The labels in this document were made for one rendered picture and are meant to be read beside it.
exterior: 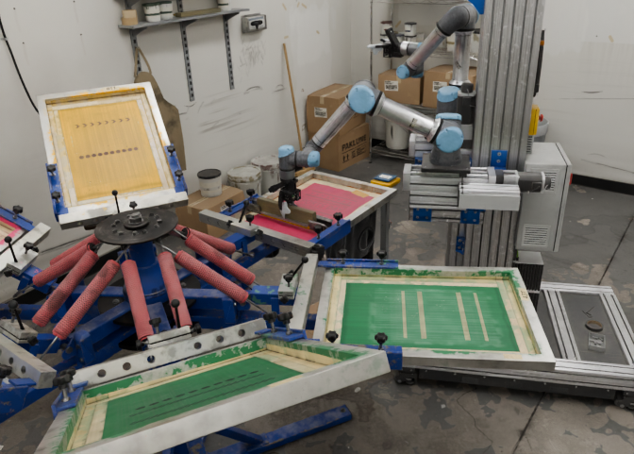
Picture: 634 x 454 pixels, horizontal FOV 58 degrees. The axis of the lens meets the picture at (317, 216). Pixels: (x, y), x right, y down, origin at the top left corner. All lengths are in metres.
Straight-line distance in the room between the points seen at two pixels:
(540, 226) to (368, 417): 1.31
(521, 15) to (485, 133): 0.55
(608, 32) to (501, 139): 2.98
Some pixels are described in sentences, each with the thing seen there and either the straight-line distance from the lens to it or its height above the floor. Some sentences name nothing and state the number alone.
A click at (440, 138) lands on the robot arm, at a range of 2.53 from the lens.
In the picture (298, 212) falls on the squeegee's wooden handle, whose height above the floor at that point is 1.04.
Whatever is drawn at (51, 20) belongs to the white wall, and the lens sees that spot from 4.23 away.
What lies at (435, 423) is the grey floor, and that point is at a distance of 3.12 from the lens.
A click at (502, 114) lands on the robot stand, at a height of 1.45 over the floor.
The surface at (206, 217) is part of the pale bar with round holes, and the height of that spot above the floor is 1.03.
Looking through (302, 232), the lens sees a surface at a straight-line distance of 2.76.
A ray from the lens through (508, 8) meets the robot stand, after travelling 2.77.
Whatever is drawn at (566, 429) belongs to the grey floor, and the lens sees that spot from 3.25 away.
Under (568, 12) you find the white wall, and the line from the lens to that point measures 5.82.
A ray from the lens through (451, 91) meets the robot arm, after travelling 3.17.
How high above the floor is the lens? 2.21
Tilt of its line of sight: 25 degrees down
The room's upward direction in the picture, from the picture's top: 2 degrees counter-clockwise
